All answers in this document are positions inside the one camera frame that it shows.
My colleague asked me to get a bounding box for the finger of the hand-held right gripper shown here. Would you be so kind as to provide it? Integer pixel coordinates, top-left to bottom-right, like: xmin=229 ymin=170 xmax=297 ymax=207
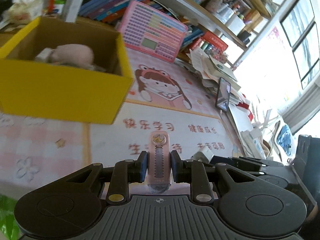
xmin=212 ymin=155 xmax=285 ymax=168
xmin=231 ymin=166 xmax=267 ymax=179

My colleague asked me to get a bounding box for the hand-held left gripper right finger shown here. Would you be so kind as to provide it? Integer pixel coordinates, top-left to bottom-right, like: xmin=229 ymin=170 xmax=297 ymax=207
xmin=171 ymin=151 xmax=252 ymax=203

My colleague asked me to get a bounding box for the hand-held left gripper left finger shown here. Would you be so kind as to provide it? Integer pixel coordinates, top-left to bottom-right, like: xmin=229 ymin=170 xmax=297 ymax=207
xmin=66 ymin=151 xmax=148 ymax=204

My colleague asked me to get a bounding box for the pink utility knife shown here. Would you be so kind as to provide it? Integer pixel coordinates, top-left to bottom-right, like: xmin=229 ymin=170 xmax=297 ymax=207
xmin=147 ymin=131 xmax=172 ymax=195

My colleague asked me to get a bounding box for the white charger adapter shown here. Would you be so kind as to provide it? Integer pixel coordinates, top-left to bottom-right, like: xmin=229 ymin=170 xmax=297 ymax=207
xmin=191 ymin=147 xmax=214 ymax=163

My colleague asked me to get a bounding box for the yellow cardboard box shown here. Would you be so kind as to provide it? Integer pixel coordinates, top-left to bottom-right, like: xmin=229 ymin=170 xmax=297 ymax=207
xmin=0 ymin=16 xmax=135 ymax=125

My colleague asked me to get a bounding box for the pink plush pig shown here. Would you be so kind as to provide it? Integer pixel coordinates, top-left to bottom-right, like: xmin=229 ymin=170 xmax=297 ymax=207
xmin=47 ymin=44 xmax=95 ymax=68

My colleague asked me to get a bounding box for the white power strip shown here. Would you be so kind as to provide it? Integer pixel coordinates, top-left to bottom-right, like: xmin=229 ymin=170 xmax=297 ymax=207
xmin=241 ymin=129 xmax=265 ymax=158

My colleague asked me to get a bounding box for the white plug adapter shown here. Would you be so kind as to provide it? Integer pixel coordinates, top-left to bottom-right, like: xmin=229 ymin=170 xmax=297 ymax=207
xmin=252 ymin=120 xmax=265 ymax=133

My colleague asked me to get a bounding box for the blue printed cloth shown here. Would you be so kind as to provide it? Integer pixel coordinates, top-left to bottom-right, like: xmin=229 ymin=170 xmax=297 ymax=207
xmin=277 ymin=125 xmax=292 ymax=153

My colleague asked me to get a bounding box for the black smartphone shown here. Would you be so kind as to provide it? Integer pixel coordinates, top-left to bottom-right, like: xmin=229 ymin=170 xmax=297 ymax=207
xmin=215 ymin=77 xmax=232 ymax=112

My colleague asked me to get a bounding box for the pink checked tablecloth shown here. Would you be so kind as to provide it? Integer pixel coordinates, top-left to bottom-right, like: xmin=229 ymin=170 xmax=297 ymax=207
xmin=0 ymin=47 xmax=250 ymax=200

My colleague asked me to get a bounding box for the pile of papers and books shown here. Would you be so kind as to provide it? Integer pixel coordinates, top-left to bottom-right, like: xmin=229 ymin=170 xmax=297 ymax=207
xmin=189 ymin=47 xmax=242 ymax=105

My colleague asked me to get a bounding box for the small black box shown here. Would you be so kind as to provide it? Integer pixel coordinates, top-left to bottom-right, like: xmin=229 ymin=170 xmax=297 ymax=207
xmin=237 ymin=30 xmax=252 ymax=45

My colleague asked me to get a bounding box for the window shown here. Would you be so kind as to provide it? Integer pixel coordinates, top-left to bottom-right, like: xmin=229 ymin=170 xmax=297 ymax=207
xmin=280 ymin=0 xmax=320 ymax=90

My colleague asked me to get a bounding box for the white pen holder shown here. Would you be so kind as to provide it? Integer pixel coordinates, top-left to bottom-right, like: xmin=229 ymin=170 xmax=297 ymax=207
xmin=226 ymin=14 xmax=247 ymax=33

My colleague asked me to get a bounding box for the pink learning tablet toy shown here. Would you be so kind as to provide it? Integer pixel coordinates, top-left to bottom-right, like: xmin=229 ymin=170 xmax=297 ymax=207
xmin=117 ymin=0 xmax=188 ymax=63

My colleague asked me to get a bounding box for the green object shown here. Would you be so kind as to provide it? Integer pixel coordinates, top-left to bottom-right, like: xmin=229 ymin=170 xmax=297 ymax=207
xmin=0 ymin=195 xmax=20 ymax=240

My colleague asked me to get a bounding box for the small white box red label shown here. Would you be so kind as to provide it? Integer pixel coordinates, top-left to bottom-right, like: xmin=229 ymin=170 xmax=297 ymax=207
xmin=35 ymin=48 xmax=52 ymax=62

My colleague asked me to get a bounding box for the row of blue books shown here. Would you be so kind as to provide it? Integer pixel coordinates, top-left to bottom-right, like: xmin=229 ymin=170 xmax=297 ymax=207
xmin=79 ymin=0 xmax=204 ymax=50

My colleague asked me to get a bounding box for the white shelf unit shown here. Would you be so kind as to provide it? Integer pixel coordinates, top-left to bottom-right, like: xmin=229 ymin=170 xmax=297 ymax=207
xmin=65 ymin=0 xmax=273 ymax=50

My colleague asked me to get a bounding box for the white green jar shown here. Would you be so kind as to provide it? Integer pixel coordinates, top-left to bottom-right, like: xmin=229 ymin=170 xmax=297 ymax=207
xmin=54 ymin=0 xmax=67 ymax=14

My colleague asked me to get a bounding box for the white tissue pack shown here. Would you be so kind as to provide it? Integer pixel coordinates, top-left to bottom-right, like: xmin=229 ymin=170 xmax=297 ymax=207
xmin=6 ymin=0 xmax=44 ymax=22

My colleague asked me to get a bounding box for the alphabet wall poster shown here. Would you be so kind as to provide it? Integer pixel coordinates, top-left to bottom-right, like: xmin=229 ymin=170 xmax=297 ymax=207
xmin=265 ymin=26 xmax=285 ymax=55

